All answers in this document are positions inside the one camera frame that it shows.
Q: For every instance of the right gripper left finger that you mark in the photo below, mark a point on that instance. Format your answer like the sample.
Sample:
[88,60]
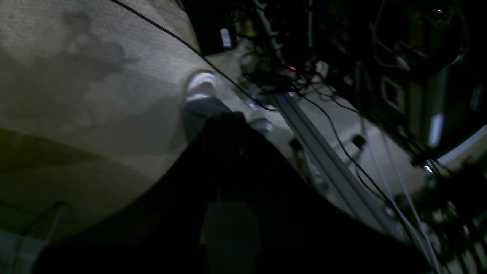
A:
[157,234]

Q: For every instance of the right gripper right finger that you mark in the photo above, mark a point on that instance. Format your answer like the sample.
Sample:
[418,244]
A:
[301,232]

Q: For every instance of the white sneaker shoe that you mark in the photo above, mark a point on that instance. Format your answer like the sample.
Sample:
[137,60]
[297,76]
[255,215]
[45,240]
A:
[201,84]

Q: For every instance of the grey aluminium frame rail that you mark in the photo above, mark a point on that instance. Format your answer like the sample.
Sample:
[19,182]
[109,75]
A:
[350,193]

